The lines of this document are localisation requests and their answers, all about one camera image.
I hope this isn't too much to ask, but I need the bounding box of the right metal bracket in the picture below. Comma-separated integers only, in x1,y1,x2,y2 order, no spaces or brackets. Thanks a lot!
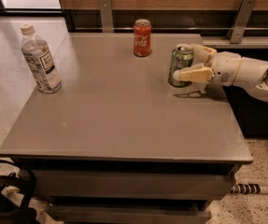
227,0,257,44

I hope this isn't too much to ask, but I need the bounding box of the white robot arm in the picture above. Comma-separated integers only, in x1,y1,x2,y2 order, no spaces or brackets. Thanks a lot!
169,44,268,103

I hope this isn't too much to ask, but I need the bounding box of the red Coca-Cola can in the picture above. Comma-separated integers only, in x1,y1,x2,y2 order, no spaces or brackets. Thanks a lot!
134,19,151,57

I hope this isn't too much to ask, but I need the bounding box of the green soda can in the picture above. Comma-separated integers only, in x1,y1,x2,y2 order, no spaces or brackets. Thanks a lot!
168,44,193,88

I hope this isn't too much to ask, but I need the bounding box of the left metal bracket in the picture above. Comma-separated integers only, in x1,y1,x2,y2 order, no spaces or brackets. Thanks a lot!
98,0,114,33

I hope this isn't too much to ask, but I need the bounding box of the clear plastic water bottle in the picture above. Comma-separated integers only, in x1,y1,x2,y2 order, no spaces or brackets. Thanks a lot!
21,23,62,94

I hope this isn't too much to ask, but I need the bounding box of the black chair with straps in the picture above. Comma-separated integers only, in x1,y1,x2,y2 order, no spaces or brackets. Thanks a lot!
0,133,41,224

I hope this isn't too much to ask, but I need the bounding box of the grey cabinet with drawers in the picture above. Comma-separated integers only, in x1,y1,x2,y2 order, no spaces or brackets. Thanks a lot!
0,34,252,224

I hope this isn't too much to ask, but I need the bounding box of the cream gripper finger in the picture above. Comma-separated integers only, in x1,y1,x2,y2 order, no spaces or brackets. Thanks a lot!
191,44,217,63
173,63,215,83

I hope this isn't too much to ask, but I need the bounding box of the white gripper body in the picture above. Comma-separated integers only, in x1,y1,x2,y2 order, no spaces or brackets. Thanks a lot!
211,51,242,86

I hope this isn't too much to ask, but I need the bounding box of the metal bracket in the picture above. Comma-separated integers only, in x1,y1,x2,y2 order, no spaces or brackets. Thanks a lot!
227,0,257,44
98,0,114,33

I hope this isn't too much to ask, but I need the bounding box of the black and white striped handle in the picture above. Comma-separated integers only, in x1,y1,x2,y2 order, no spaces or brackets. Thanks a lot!
230,183,268,195

